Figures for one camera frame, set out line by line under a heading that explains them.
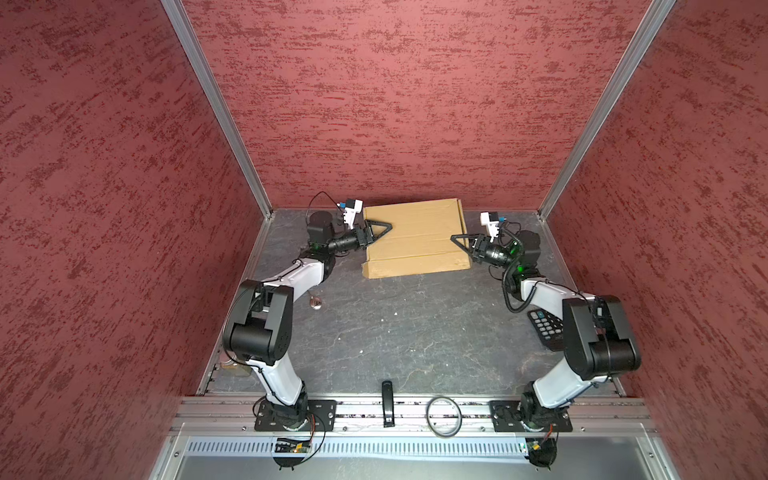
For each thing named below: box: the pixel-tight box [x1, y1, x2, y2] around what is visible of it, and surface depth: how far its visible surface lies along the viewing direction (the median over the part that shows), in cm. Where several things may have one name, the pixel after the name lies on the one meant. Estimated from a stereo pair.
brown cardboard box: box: [362, 198, 472, 279], surface depth 81 cm
